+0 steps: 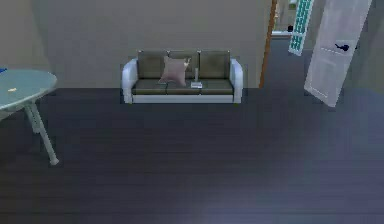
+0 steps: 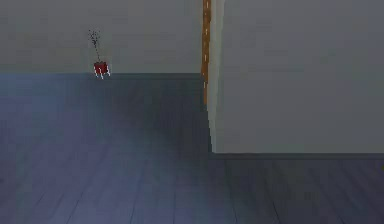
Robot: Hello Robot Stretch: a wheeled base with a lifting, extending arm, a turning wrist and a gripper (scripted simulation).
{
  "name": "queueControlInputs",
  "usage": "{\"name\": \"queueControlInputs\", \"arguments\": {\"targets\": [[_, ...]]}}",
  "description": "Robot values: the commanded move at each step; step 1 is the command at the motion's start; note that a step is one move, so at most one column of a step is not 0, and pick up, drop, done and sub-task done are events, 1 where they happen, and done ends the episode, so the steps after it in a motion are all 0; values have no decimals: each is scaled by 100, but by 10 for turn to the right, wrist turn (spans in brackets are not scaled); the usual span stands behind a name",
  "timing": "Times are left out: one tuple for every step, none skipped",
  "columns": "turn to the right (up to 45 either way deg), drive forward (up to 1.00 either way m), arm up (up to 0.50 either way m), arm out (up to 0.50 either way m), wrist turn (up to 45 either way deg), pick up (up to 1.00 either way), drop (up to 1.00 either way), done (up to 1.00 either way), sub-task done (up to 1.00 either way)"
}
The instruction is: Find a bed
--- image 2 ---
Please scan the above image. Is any brown wooden room door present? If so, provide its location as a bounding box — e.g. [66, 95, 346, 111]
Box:
[200, 0, 213, 106]

